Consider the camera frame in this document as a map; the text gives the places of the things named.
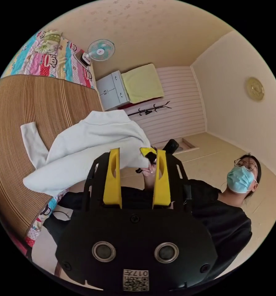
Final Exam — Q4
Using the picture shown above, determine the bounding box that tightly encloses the person's right hand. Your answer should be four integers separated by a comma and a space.
142, 164, 157, 191

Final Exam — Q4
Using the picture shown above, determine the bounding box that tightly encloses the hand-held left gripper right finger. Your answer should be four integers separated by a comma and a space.
152, 149, 172, 209

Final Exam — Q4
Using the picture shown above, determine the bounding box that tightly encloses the small teal desk fan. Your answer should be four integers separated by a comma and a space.
73, 39, 116, 69

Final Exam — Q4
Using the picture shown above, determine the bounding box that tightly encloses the white long sleeve shirt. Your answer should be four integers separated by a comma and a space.
20, 109, 153, 197

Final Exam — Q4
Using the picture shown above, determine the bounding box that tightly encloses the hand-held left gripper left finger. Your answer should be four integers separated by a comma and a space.
102, 148, 123, 209

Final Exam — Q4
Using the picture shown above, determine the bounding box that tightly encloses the black coat rack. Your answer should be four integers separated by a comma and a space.
128, 101, 171, 117

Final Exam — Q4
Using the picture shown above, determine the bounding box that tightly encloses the yellow-green cloth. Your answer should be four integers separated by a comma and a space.
121, 63, 165, 104

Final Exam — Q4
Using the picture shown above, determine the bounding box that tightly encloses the green floral pillow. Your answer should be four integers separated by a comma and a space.
34, 30, 62, 54

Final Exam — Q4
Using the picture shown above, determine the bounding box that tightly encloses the person's body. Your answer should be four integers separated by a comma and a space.
42, 152, 262, 283

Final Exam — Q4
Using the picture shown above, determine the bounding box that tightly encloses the bed with woven mat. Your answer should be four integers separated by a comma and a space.
0, 29, 104, 248

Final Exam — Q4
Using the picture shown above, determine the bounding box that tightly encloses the grey cupboard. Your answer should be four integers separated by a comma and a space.
96, 70, 131, 112

